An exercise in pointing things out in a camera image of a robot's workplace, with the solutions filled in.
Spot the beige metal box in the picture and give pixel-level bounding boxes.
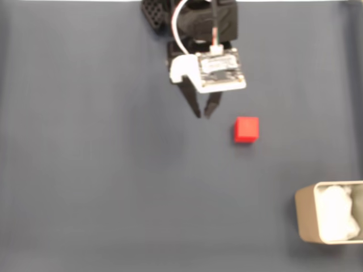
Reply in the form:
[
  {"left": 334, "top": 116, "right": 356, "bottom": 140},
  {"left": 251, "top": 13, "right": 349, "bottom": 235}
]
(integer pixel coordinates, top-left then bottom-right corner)
[{"left": 294, "top": 180, "right": 363, "bottom": 245}]

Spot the white red servo cable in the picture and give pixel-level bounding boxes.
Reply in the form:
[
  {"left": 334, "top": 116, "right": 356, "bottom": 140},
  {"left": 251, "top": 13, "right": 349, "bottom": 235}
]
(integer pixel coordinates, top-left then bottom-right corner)
[{"left": 171, "top": 0, "right": 191, "bottom": 56}]

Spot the camera board on white mount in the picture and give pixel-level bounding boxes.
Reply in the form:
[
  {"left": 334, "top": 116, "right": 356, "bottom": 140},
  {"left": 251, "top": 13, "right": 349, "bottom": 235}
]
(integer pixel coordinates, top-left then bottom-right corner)
[{"left": 169, "top": 47, "right": 247, "bottom": 94}]

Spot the red cube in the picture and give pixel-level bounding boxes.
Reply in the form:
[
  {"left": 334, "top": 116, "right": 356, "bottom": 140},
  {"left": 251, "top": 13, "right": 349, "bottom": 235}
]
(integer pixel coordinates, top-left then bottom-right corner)
[{"left": 234, "top": 116, "right": 259, "bottom": 143}]

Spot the white crumpled paper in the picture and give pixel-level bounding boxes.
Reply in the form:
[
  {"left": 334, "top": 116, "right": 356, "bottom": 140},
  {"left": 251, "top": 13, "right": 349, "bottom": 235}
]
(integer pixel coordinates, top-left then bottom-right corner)
[{"left": 319, "top": 184, "right": 361, "bottom": 241}]

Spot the blue-grey table mat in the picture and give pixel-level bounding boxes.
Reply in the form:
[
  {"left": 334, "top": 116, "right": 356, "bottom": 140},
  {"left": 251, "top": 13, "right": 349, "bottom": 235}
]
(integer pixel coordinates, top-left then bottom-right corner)
[{"left": 0, "top": 1, "right": 363, "bottom": 272}]

